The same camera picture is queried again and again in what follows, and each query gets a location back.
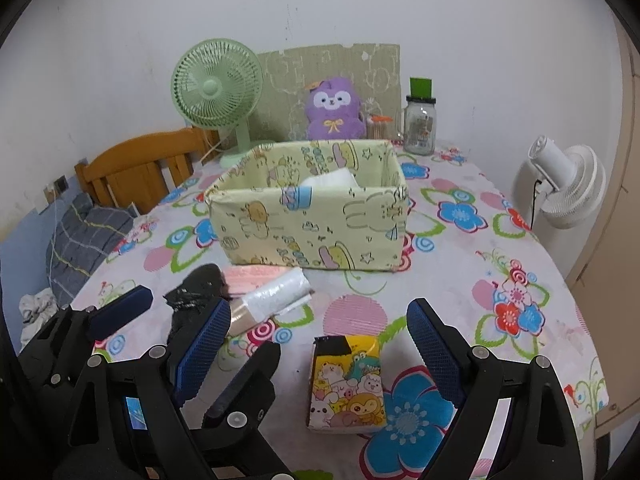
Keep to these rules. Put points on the cotton swab jar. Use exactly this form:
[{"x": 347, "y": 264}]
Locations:
[{"x": 379, "y": 127}]

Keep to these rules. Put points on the green printed cardboard sheet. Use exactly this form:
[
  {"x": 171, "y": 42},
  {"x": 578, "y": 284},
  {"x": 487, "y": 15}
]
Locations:
[{"x": 295, "y": 70}]

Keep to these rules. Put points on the grey plaid cloth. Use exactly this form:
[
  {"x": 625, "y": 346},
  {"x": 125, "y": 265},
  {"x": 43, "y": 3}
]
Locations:
[{"x": 85, "y": 240}]

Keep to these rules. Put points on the green plastic cup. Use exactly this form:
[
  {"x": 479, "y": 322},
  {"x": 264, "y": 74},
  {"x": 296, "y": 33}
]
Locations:
[{"x": 421, "y": 87}]

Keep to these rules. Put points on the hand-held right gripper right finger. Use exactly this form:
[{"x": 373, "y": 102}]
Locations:
[{"x": 435, "y": 355}]

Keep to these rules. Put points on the yellow printed storage box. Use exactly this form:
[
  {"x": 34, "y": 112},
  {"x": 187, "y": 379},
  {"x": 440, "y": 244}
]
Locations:
[{"x": 310, "y": 225}]

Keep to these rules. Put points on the pink packet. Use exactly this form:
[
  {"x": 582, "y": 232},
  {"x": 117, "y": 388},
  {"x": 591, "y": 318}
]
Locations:
[{"x": 250, "y": 277}]

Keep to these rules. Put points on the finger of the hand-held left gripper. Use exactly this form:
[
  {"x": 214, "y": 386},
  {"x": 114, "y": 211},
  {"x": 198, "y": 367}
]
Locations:
[
  {"x": 245, "y": 380},
  {"x": 120, "y": 310}
]

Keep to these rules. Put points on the glass jar with black lid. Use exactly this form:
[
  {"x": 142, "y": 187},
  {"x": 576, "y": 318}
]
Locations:
[{"x": 420, "y": 127}]

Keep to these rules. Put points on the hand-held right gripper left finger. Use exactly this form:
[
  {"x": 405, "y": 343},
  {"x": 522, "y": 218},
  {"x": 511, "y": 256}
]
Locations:
[{"x": 202, "y": 350}]

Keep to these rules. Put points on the purple plush toy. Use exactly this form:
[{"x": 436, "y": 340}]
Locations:
[{"x": 332, "y": 110}]

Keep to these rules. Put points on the yellow cartoon tissue packet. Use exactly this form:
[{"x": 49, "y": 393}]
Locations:
[{"x": 347, "y": 385}]

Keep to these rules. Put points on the white towel pack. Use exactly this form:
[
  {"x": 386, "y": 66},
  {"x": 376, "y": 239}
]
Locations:
[{"x": 327, "y": 180}]

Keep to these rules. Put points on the white crumpled cloth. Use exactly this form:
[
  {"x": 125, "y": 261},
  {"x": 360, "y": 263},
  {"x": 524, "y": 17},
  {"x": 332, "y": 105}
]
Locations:
[{"x": 37, "y": 307}]

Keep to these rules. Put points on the white plastic bag roll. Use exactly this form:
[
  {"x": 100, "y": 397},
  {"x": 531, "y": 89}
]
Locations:
[{"x": 275, "y": 297}]

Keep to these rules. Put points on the beige wardrobe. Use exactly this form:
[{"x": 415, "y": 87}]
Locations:
[{"x": 620, "y": 160}]

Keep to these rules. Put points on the white standing fan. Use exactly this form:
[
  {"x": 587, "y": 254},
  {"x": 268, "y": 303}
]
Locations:
[{"x": 565, "y": 180}]

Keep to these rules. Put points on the green desk fan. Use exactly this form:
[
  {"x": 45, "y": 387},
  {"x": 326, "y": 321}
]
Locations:
[{"x": 217, "y": 90}]

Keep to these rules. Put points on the wooden chair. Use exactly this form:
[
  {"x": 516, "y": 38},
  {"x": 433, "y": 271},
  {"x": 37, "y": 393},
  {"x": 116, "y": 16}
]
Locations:
[{"x": 145, "y": 160}]

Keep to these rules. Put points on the black plastic bag bundle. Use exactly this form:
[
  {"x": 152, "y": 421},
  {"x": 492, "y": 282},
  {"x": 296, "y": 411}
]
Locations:
[{"x": 197, "y": 285}]

